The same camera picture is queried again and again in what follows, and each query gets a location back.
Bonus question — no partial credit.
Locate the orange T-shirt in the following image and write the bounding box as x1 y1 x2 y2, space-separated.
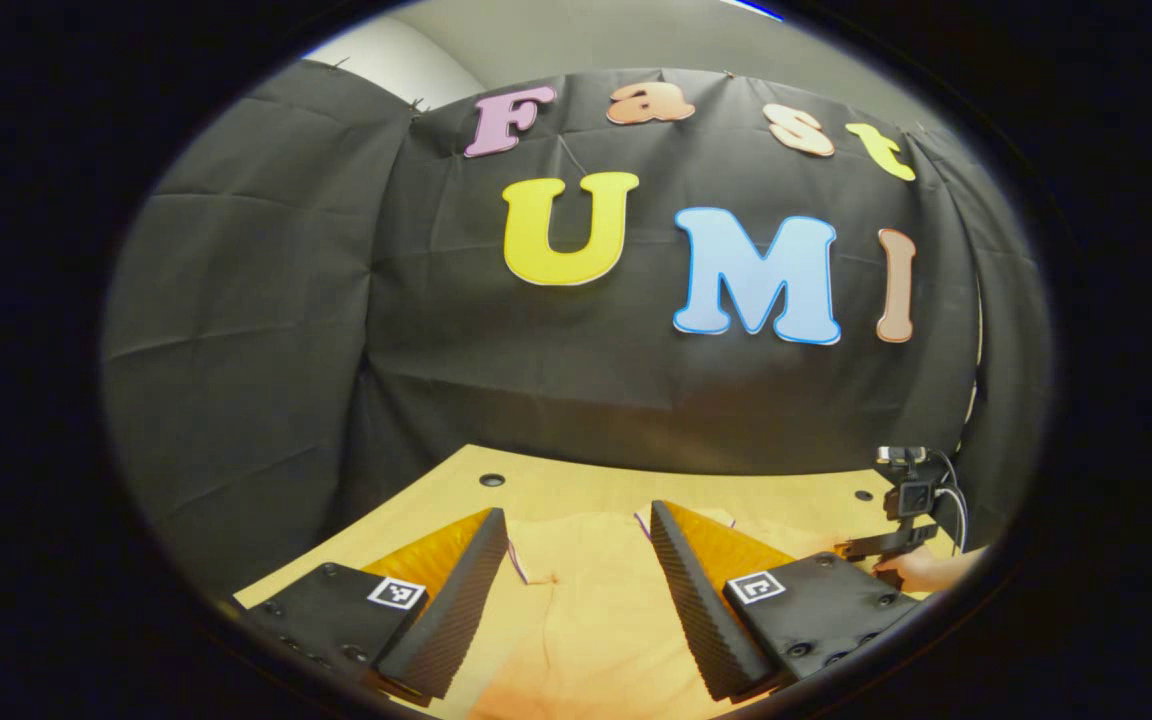
464 508 842 720

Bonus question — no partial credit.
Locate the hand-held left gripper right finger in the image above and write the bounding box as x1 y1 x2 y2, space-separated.
647 499 924 703

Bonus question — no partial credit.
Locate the black backdrop cloth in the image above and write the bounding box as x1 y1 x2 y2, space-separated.
101 58 1055 601

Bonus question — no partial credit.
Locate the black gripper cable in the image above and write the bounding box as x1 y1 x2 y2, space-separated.
931 450 970 557

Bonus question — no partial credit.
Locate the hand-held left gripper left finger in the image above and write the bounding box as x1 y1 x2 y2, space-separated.
234 507 511 703

